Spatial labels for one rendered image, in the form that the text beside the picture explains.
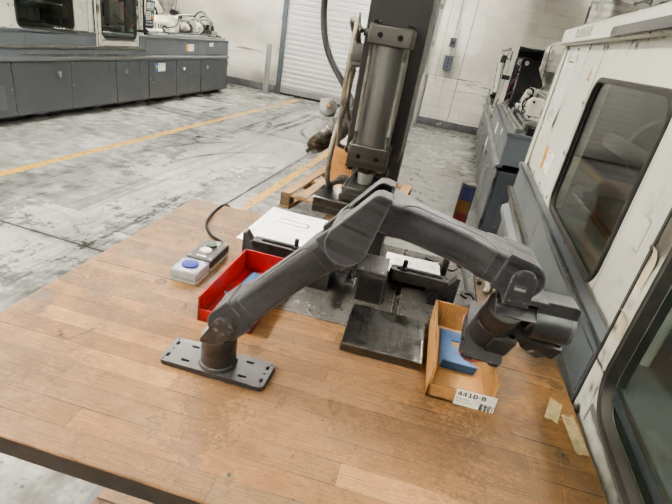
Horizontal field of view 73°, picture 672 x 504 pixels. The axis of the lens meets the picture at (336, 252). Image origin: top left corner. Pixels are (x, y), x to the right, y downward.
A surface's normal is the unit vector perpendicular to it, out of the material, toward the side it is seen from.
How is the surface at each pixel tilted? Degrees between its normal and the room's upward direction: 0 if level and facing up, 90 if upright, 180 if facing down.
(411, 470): 0
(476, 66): 90
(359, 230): 90
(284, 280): 88
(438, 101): 90
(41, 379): 0
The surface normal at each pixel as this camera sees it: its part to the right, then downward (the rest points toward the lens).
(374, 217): -0.18, 0.40
